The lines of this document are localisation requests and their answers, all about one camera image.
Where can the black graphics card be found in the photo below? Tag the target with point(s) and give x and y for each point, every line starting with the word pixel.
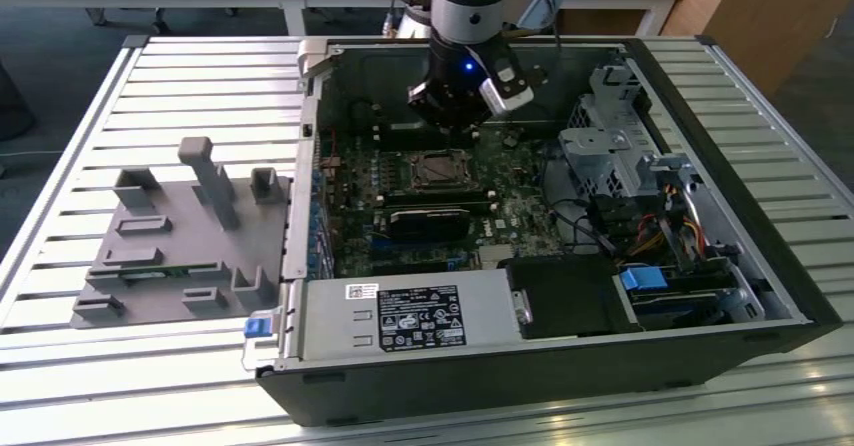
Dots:
pixel 427 223

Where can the metal drive cage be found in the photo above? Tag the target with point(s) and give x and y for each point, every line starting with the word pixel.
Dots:
pixel 594 151

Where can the green motherboard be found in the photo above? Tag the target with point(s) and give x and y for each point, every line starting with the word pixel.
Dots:
pixel 521 216

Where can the silver CPU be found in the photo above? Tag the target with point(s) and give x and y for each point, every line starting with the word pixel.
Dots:
pixel 441 168

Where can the grey parts rack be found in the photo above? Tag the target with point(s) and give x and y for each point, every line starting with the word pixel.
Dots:
pixel 194 266

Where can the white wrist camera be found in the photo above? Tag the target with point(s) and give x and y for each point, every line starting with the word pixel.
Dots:
pixel 507 91

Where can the blue disk carrier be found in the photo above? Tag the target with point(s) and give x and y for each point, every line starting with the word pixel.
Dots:
pixel 644 280

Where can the green RAM stick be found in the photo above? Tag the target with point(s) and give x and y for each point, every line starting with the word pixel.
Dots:
pixel 177 271

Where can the black plastic bracket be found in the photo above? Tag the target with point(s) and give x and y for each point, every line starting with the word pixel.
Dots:
pixel 614 221

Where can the wooden cabinet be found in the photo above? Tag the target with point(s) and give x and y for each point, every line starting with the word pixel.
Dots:
pixel 768 16

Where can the CPU socket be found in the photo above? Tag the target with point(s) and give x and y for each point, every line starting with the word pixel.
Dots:
pixel 410 183

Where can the blue case latch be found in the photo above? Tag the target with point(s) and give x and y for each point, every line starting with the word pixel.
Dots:
pixel 259 328

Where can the black PC case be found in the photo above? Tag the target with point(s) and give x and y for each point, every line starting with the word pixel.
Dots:
pixel 467 391

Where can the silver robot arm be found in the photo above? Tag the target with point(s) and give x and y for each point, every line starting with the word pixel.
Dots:
pixel 467 6

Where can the silver chipset heatsink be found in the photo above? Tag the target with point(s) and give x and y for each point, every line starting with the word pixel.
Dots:
pixel 497 256

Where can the grey power supply unit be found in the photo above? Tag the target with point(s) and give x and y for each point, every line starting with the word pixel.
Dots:
pixel 334 316

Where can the black plastic shroud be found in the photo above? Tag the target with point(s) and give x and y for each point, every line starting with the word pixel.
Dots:
pixel 568 296

